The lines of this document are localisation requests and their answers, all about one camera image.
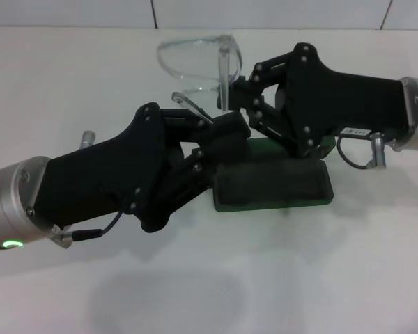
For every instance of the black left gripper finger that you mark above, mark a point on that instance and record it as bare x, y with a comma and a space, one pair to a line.
230, 127
226, 151

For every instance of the green glasses case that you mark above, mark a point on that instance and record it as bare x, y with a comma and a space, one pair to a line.
271, 188

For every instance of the gripper silver connector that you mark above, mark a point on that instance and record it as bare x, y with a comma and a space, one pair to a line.
87, 139
377, 149

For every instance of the right gripper silver connector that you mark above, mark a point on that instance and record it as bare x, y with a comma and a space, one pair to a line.
377, 149

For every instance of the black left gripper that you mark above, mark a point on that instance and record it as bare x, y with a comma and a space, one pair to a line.
108, 181

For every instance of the left gripper silver connector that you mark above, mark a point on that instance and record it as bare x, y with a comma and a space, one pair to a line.
87, 139

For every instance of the clear white glasses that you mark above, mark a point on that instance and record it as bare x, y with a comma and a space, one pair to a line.
224, 69

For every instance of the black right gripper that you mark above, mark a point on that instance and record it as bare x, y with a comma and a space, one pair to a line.
334, 101

